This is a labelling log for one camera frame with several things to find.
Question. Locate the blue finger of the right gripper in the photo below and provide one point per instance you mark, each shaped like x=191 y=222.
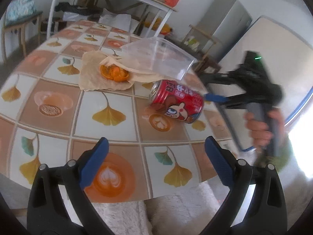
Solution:
x=215 y=98

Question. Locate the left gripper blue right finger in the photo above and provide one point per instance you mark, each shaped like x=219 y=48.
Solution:
x=222 y=161

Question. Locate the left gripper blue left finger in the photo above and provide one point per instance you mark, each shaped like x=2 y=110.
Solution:
x=90 y=162

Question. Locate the red drink can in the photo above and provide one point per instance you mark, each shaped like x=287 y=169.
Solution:
x=176 y=101

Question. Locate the clear plastic container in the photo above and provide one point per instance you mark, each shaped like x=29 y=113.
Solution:
x=159 y=56

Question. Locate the beige paper napkin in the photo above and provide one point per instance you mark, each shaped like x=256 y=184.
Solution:
x=91 y=79

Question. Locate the orange peel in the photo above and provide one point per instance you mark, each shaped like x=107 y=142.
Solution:
x=114 y=73

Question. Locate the person's right hand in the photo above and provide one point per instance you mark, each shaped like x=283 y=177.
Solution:
x=259 y=131

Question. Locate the white mattress blue edge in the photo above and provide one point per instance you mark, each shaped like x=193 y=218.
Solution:
x=287 y=58

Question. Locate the wooden chair black seat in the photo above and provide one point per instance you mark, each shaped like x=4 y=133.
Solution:
x=198 y=44

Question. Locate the silver refrigerator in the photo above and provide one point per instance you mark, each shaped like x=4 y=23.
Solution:
x=226 y=20

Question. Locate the patterned tablecloth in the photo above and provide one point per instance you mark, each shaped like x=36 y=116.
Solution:
x=46 y=118

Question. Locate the wooden chair with cushion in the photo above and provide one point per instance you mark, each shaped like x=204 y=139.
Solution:
x=15 y=19

